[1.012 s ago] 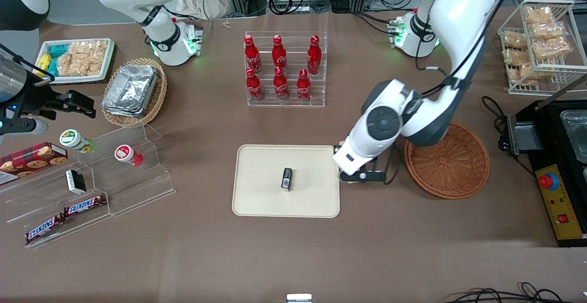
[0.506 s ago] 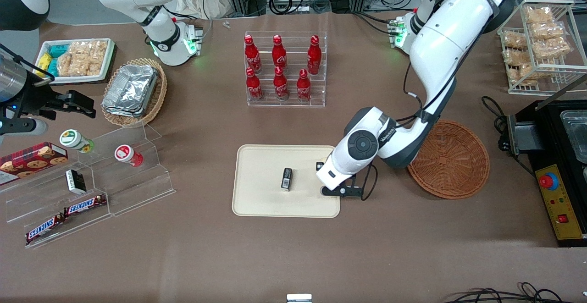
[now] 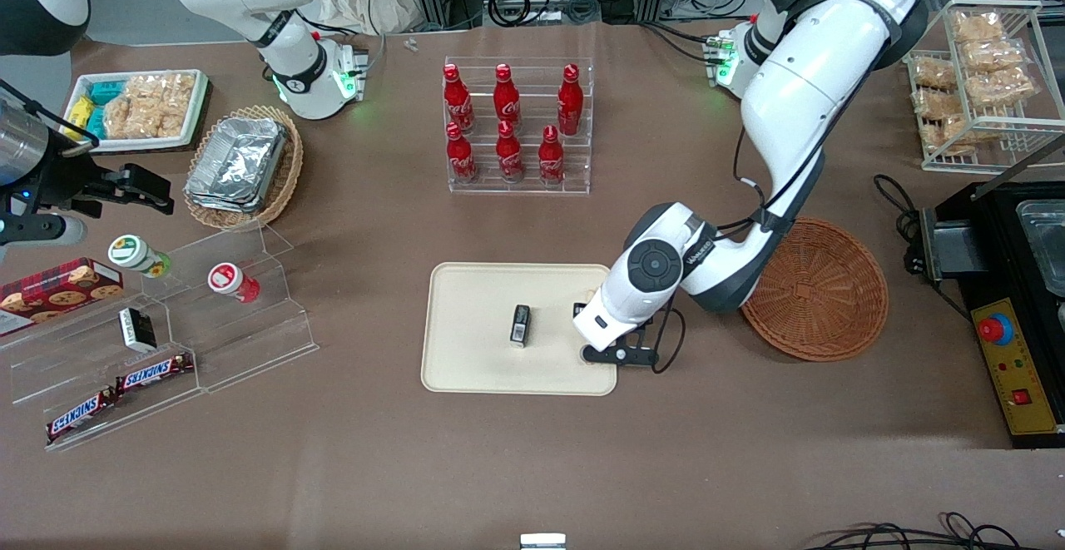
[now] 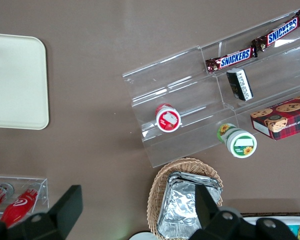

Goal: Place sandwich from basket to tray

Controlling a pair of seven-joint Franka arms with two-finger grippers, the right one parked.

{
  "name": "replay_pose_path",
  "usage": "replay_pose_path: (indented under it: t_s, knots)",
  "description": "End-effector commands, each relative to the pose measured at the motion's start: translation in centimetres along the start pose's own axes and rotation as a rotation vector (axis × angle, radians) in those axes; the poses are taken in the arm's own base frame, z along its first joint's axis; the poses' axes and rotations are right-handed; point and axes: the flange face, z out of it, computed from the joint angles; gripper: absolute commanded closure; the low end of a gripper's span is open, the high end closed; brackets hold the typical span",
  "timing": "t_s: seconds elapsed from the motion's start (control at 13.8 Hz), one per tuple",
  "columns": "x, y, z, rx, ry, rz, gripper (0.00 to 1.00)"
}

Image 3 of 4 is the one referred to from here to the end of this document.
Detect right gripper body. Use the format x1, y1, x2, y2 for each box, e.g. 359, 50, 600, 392
0, 97, 106, 211

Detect white rectangular snack tray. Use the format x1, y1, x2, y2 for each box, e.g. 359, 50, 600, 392
62, 68, 211, 154

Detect cream rectangular tray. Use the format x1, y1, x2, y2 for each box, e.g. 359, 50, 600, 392
420, 262, 618, 397

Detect oval tan wicker basket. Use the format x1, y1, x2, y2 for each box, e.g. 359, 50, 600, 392
183, 105, 305, 230

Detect round brown wicker basket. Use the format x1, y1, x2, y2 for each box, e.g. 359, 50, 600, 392
739, 216, 889, 363

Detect green lidded cup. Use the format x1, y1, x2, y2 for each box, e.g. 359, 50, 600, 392
107, 234, 172, 279

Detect rice cracker snack bag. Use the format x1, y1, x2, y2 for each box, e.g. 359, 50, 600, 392
958, 38, 1026, 73
912, 57, 959, 91
965, 67, 1035, 110
951, 11, 1006, 45
103, 89, 159, 140
915, 87, 959, 121
930, 116, 991, 157
125, 72, 197, 137

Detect stacked aluminium foil trays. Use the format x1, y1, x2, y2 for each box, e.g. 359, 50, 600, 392
184, 116, 288, 214

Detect red lidded cup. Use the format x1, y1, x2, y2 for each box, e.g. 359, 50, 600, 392
207, 261, 261, 305

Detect red cookie box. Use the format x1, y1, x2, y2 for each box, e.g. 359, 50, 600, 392
0, 257, 125, 337

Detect black white small box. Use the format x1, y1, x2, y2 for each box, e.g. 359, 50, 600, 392
117, 307, 158, 354

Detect clear acrylic bottle rack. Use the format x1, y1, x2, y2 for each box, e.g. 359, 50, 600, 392
443, 56, 595, 196

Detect red cola bottle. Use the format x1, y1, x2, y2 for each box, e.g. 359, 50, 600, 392
537, 124, 567, 186
445, 121, 480, 186
442, 63, 476, 136
557, 63, 585, 137
493, 63, 523, 131
495, 120, 526, 183

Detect snickers chocolate bar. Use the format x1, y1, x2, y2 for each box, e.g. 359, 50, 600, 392
114, 352, 195, 394
45, 387, 118, 444

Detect clear acrylic step shelf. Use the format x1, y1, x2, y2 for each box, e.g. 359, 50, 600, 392
0, 282, 206, 453
141, 220, 320, 394

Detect black grey power box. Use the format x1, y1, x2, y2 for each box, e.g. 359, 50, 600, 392
919, 201, 987, 282

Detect black appliance with yellow panel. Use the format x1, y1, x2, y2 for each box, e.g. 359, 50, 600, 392
939, 180, 1065, 451

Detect clear plastic container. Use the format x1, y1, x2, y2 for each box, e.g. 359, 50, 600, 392
1015, 199, 1065, 297

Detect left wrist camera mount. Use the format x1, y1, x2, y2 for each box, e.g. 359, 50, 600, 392
580, 339, 661, 370

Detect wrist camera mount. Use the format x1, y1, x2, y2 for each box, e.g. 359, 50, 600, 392
0, 213, 87, 248
580, 339, 661, 370

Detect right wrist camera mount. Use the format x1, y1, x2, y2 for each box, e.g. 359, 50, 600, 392
0, 213, 87, 248

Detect black base cables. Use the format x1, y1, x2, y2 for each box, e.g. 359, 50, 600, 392
639, 20, 726, 65

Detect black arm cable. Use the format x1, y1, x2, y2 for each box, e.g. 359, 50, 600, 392
732, 0, 916, 235

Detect black power cable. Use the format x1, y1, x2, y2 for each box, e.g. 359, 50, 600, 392
873, 173, 926, 276

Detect coiled black cable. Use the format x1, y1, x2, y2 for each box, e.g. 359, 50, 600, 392
487, 0, 535, 28

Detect black floor cables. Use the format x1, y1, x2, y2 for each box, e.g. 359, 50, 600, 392
803, 512, 1065, 550

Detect white wire rack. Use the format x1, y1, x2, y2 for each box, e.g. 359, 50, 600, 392
902, 0, 1065, 173

